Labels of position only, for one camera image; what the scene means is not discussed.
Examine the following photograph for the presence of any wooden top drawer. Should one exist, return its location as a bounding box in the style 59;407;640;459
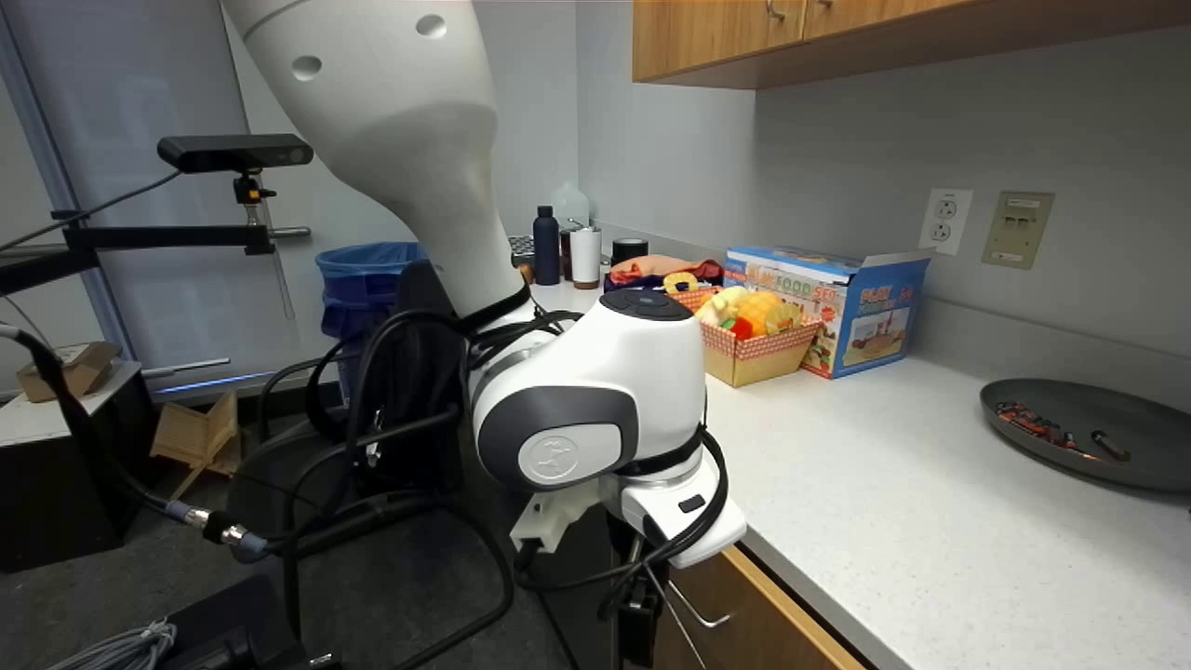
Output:
652;547;872;670

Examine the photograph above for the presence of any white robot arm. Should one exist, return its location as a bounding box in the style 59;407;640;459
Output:
221;0;744;571

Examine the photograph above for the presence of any white bottle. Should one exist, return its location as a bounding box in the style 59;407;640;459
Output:
569;222;600;287

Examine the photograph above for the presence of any dark blue bottle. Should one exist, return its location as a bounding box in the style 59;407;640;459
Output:
532;204;563;287

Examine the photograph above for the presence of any checkered cardboard food tray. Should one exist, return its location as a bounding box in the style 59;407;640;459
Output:
682;287;817;389

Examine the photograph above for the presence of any blue recycling bin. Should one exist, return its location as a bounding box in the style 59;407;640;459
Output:
316;242;420;339

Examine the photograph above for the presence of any blue play food box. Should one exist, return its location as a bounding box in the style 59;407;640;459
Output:
726;247;927;379

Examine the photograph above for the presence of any wooden upper cabinet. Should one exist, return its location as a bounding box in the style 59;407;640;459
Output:
632;0;1191;90

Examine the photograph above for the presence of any cardboard box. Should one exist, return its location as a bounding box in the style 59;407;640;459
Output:
151;391;241;477

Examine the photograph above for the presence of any dark round plate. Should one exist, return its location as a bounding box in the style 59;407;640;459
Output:
977;379;1191;495

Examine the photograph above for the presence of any white wall outlet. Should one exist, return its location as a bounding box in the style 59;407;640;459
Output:
920;189;976;257

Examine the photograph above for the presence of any beige wall switch plate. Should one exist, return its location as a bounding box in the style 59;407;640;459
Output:
981;189;1054;273

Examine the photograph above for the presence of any black camera on stand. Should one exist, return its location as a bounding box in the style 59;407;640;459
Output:
157;133;313;173

